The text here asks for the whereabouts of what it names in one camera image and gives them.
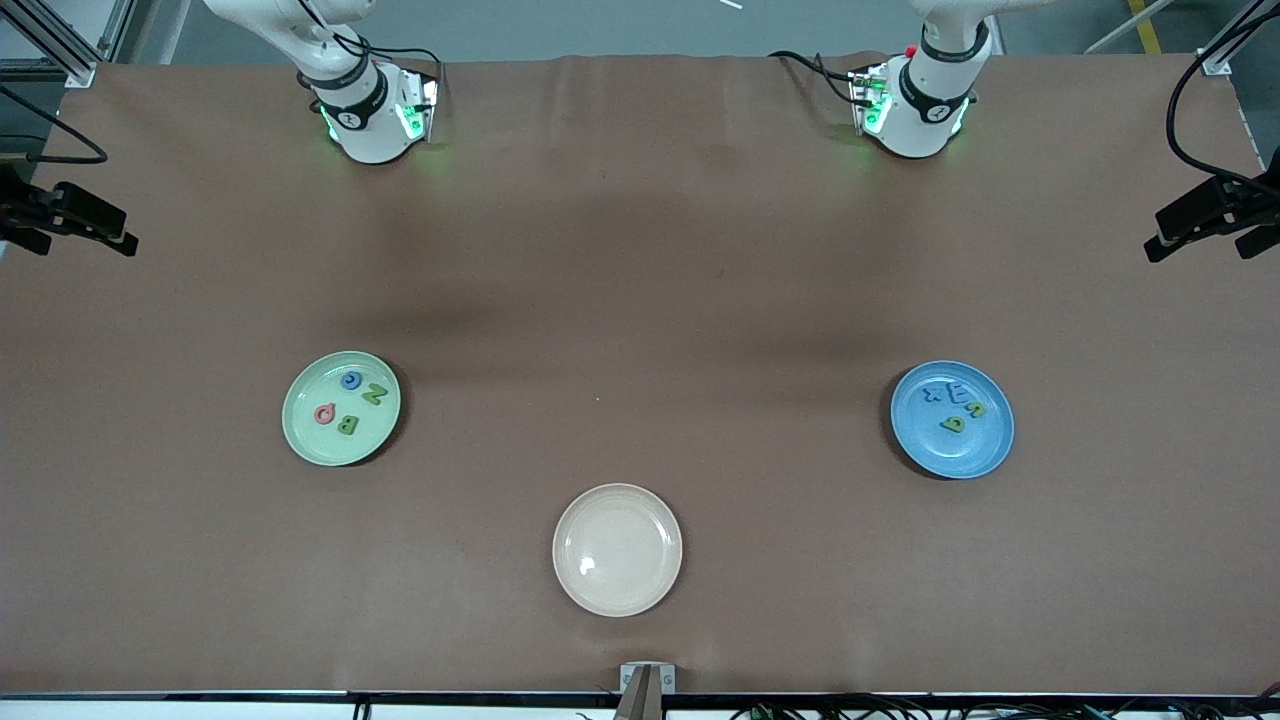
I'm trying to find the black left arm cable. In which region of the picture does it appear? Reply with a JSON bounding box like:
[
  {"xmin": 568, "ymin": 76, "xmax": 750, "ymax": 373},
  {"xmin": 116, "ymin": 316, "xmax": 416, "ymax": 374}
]
[{"xmin": 1166, "ymin": 0, "xmax": 1280, "ymax": 186}]

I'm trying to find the black base cable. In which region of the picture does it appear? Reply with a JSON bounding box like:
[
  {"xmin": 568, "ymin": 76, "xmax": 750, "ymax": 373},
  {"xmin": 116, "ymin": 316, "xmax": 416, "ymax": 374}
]
[
  {"xmin": 768, "ymin": 50, "xmax": 861, "ymax": 106},
  {"xmin": 300, "ymin": 0, "xmax": 443, "ymax": 71}
]

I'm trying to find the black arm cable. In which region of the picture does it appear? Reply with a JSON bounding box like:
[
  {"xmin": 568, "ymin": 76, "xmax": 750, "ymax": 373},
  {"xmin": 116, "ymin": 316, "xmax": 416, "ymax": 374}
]
[
  {"xmin": 1166, "ymin": 0, "xmax": 1280, "ymax": 186},
  {"xmin": 0, "ymin": 85, "xmax": 108, "ymax": 164}
]

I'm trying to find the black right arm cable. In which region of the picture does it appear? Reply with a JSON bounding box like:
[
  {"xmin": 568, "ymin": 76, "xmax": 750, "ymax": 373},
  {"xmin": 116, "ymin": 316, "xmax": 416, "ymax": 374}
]
[{"xmin": 0, "ymin": 85, "xmax": 108, "ymax": 164}]

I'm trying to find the black left base cable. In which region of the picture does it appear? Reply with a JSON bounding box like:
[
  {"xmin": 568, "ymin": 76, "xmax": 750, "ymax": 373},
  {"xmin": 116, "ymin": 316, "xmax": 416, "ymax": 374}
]
[{"xmin": 768, "ymin": 50, "xmax": 861, "ymax": 106}]

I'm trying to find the beige plate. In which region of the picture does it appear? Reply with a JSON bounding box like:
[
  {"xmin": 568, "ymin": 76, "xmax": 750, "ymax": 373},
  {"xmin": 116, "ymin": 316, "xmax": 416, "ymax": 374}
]
[{"xmin": 552, "ymin": 483, "xmax": 684, "ymax": 618}]

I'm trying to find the aluminium frame post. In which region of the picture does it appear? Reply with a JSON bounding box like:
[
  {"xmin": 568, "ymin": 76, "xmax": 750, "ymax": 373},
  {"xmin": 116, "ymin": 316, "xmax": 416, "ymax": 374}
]
[
  {"xmin": 1200, "ymin": 0, "xmax": 1280, "ymax": 77},
  {"xmin": 0, "ymin": 0, "xmax": 136, "ymax": 89}
]

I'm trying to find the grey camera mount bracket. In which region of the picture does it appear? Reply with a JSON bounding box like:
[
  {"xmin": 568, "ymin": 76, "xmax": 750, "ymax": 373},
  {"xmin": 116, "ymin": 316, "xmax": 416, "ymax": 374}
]
[{"xmin": 618, "ymin": 662, "xmax": 678, "ymax": 720}]

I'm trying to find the blue plate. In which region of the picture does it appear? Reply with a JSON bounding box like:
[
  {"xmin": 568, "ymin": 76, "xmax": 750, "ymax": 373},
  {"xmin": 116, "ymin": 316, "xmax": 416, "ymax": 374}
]
[{"xmin": 890, "ymin": 360, "xmax": 1016, "ymax": 480}]

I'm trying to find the brown table mat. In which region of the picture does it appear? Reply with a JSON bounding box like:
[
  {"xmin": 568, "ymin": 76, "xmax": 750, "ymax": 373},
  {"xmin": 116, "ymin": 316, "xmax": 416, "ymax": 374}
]
[{"xmin": 0, "ymin": 52, "xmax": 1280, "ymax": 696}]

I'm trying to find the black right base cable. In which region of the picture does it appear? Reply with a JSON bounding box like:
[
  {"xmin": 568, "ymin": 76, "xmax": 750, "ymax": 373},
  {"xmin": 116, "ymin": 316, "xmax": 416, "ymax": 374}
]
[{"xmin": 300, "ymin": 0, "xmax": 443, "ymax": 71}]

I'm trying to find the green plate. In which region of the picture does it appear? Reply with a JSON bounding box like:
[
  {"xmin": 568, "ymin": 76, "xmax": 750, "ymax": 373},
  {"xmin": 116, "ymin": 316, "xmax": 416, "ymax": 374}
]
[{"xmin": 282, "ymin": 350, "xmax": 403, "ymax": 468}]

